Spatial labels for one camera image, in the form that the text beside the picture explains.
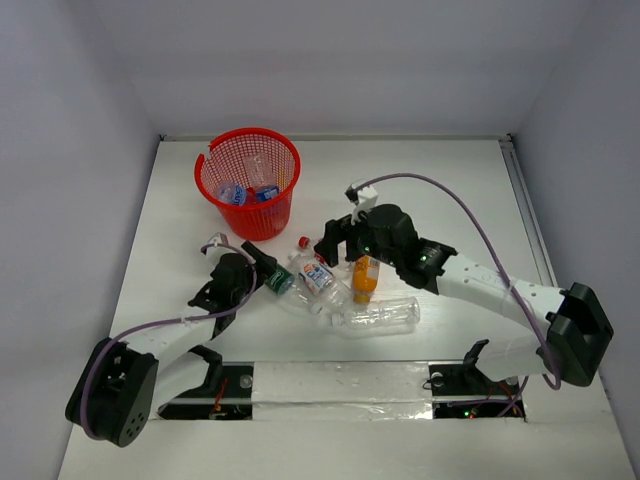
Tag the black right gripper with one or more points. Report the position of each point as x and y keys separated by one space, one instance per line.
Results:
x=337 y=230

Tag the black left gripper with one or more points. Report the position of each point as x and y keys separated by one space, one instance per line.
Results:
x=245 y=262

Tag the orange juice bottle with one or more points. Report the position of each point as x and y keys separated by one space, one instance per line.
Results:
x=365 y=279

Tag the white orange label bottle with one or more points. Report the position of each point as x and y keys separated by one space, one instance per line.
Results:
x=329 y=294

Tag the green label clear bottle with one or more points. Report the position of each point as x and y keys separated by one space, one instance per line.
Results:
x=288 y=290

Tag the blue label water bottle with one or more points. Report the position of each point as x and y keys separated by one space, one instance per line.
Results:
x=261 y=194

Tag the colourful label blue cap bottle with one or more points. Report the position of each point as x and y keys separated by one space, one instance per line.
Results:
x=231 y=193

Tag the large clear plastic bottle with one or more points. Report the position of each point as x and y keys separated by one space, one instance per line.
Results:
x=377 y=319

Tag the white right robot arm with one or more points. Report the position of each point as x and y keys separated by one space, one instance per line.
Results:
x=569 y=330

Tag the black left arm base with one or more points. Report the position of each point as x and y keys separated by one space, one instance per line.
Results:
x=202 y=386

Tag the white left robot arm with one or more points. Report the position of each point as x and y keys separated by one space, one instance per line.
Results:
x=131 y=377

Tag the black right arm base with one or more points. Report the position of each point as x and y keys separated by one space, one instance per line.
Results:
x=460 y=391

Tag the red mesh plastic bin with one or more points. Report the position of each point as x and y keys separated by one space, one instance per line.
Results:
x=228 y=160

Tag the red label cola bottle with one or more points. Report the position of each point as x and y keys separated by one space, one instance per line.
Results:
x=307 y=246

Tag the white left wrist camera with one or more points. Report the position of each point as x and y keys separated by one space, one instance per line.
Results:
x=214 y=246

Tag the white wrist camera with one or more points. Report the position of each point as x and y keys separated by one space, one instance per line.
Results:
x=214 y=246
x=363 y=197

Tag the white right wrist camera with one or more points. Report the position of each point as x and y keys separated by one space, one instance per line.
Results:
x=363 y=197

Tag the aluminium rail on right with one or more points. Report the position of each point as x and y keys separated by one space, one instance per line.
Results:
x=537 y=267

